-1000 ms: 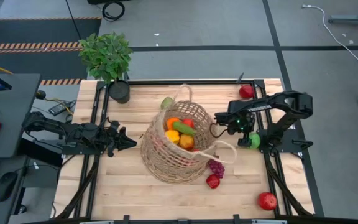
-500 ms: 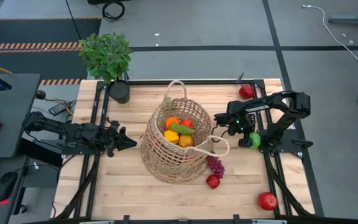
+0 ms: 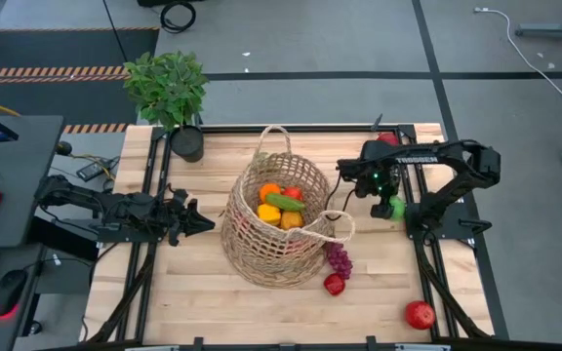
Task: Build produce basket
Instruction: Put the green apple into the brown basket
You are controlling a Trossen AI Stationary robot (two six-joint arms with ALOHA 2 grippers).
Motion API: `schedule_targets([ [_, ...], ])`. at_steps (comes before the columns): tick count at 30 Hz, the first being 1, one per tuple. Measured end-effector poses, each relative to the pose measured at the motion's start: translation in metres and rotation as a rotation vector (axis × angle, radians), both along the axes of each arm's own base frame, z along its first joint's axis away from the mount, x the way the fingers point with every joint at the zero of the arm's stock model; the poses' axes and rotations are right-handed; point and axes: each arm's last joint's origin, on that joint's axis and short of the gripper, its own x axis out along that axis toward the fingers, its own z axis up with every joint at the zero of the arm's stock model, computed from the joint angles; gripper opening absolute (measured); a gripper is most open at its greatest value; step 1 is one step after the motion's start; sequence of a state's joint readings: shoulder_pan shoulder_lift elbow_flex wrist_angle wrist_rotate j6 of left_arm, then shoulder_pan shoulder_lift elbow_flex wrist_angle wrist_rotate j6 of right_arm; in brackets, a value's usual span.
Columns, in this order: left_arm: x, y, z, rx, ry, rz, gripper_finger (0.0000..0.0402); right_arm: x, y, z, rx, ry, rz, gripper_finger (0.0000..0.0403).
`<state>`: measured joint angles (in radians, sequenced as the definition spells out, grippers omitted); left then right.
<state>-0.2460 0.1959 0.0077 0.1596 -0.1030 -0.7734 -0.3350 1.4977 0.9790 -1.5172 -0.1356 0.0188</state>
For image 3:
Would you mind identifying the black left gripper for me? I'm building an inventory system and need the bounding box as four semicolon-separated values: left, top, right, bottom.
160;187;217;247

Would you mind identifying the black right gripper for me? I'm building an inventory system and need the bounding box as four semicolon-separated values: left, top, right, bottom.
356;162;404;222

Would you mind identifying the green apple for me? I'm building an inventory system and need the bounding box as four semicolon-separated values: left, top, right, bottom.
388;195;408;222

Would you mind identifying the yellow bell pepper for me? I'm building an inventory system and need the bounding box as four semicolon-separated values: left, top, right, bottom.
256;203;283;227

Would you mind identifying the orange fruit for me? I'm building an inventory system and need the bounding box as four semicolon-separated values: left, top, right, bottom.
259;182;283;204

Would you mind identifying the red yellow apple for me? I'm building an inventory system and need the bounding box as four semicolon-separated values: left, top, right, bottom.
323;273;346;297

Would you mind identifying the red orange mango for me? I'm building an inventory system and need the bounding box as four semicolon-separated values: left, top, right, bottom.
279;210;305;232

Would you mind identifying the green cucumber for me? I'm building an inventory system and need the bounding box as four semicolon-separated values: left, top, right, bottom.
264;192;307;214

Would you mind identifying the large red round fruit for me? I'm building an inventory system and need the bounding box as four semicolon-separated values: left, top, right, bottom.
404;300;437;332

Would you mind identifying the purple grape bunch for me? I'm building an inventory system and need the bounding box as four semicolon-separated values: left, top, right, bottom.
324;242;354;281

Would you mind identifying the black power adapter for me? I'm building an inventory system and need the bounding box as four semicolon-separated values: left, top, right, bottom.
75;158;119;182

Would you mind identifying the black equipment box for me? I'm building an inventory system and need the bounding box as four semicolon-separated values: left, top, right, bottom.
29;216;100;263

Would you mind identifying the green plant in black pot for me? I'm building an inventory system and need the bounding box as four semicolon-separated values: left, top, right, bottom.
123;51;210;164

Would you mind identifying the orange black hazard tape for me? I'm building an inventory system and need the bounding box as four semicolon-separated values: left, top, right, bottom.
61;122;130;136
0;65;132;85

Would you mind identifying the dark grey desk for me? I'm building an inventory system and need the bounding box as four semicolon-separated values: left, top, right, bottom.
0;114;65;351

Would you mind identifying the black computer mouse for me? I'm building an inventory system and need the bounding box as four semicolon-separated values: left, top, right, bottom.
0;268;30;321

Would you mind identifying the black floor mat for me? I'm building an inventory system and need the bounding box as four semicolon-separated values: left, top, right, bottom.
0;27;161;126

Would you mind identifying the grey furniture leg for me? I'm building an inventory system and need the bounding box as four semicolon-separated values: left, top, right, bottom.
513;0;562;40

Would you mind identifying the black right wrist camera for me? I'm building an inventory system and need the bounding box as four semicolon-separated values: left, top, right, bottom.
337;158;362;182

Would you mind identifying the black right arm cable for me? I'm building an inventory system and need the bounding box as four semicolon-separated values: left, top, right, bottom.
323;172;361;215

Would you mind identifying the woven seagrass basket with handles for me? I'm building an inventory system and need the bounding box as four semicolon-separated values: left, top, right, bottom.
220;124;356;290

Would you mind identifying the black aluminium table frame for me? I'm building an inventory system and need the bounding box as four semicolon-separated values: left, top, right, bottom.
83;123;496;351

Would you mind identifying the black coiled cable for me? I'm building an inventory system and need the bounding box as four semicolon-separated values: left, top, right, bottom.
158;0;198;35

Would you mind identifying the white cable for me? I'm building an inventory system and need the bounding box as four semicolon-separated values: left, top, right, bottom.
473;6;562;100

